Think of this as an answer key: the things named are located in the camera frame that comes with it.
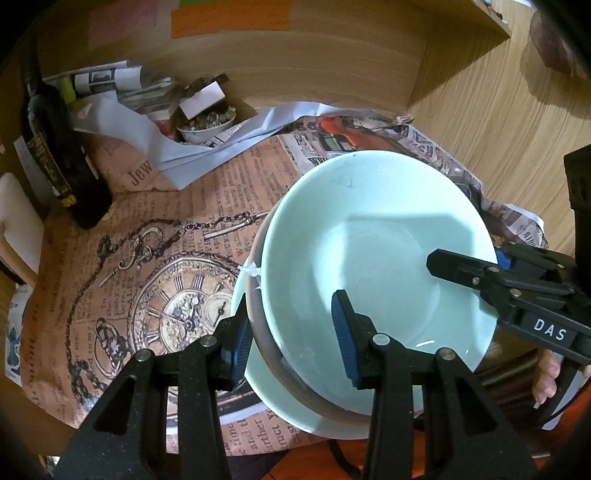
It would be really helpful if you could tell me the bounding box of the orange sticky note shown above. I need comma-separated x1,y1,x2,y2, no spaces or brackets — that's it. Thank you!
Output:
171,0,293,40

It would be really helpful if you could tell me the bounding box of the mint green bowl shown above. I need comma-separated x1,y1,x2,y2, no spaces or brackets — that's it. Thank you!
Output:
261,150,498,418

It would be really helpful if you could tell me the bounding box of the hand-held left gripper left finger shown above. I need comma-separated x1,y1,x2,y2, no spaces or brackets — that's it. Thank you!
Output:
53,302,254,480

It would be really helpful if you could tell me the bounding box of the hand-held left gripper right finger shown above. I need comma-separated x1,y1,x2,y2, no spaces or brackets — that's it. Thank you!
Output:
331,290,539,480

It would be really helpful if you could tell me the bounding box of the person's right hand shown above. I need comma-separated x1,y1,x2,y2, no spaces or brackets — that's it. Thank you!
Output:
531,349,563,409

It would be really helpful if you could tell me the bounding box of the orange cloth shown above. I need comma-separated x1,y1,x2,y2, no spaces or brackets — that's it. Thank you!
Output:
222,436,550,480

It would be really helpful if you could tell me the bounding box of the folded newspaper bundle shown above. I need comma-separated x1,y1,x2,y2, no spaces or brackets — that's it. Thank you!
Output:
58,65,185,116

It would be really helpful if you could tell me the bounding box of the small bowl of trinkets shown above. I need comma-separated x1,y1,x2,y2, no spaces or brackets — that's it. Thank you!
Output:
177,108,238,146

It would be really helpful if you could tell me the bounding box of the mint green plate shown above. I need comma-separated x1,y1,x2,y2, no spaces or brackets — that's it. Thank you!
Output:
230,272,419,440

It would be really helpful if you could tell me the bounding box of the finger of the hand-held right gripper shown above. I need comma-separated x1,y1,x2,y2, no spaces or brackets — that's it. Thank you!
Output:
494,244,578,289
426,249,575,306

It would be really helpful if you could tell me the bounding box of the dark glass bottle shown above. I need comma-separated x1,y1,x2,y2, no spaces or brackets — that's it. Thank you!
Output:
21,78,114,230

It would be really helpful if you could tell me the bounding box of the vintage print table cover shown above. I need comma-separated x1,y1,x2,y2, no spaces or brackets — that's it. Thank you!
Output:
4,117,550,457

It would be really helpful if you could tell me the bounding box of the small pink box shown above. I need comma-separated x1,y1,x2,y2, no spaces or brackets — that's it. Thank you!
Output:
179,80,227,120

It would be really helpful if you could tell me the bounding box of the pink sticky note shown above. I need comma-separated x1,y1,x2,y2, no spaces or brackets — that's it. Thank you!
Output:
89,1,158,51

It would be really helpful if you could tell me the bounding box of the white paper sheet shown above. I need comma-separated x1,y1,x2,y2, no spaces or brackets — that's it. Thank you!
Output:
74,95,352,191

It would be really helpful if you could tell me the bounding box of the white rectangular block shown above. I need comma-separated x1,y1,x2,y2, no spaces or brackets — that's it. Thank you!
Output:
0,173,45,283

